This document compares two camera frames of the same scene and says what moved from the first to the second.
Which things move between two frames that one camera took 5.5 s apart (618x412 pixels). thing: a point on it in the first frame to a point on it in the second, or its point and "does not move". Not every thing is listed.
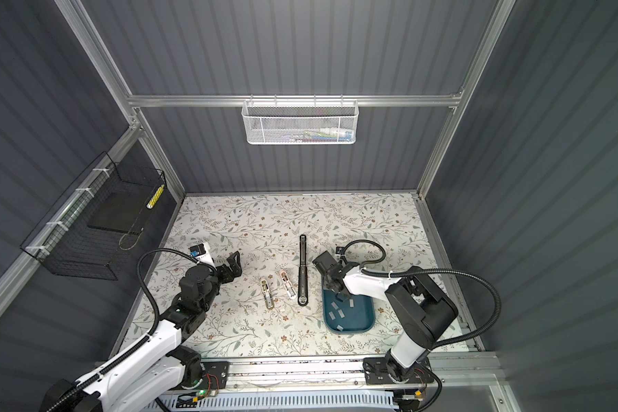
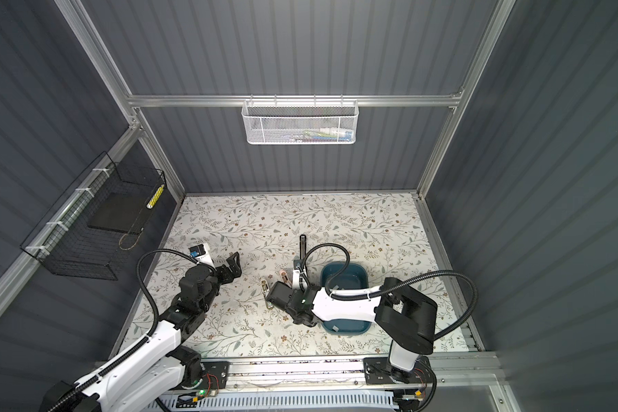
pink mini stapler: x=288 y=287 does not move
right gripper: x=328 y=282 to x=312 y=287
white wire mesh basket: x=300 y=122 does not move
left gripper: x=233 y=268 does not move
